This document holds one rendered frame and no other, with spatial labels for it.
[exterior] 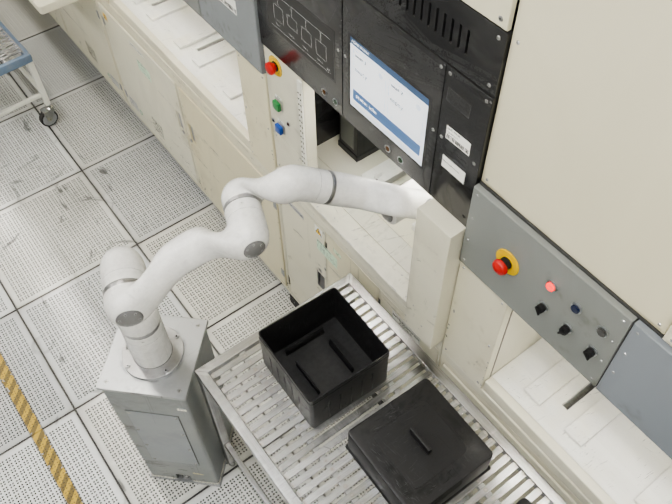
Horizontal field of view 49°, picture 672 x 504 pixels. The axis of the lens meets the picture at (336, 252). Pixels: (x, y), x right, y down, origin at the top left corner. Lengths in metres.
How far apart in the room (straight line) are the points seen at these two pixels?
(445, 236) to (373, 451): 0.64
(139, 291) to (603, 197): 1.16
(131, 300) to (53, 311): 1.57
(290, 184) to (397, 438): 0.75
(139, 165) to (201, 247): 2.07
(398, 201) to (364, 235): 0.51
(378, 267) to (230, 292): 1.17
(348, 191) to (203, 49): 1.45
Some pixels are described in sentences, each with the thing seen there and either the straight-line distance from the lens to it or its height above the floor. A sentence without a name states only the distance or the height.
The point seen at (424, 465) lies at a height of 0.86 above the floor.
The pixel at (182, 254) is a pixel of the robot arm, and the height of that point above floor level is 1.25.
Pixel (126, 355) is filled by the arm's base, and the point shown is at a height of 0.77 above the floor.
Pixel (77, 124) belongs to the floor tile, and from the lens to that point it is 4.29.
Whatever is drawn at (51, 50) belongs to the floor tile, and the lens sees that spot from 4.83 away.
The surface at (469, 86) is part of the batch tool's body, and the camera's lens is 1.53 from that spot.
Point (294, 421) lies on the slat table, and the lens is 2.21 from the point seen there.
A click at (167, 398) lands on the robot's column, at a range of 2.30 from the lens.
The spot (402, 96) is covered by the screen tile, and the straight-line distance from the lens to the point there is 1.73.
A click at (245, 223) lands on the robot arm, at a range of 1.86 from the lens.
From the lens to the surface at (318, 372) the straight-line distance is 2.26.
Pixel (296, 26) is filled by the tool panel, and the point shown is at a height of 1.57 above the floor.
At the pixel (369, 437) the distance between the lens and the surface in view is 2.07.
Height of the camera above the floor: 2.78
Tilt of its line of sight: 53 degrees down
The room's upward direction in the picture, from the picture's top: 1 degrees counter-clockwise
